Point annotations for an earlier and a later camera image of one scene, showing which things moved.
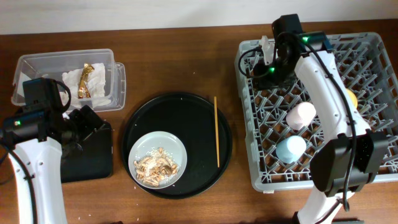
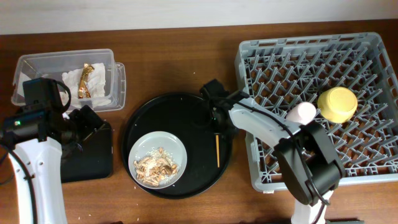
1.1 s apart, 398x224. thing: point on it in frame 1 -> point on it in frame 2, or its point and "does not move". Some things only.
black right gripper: (263, 82) -> (227, 130)
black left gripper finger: (86, 114) does not move
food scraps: (157, 167) does not move
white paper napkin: (96, 84) does not move
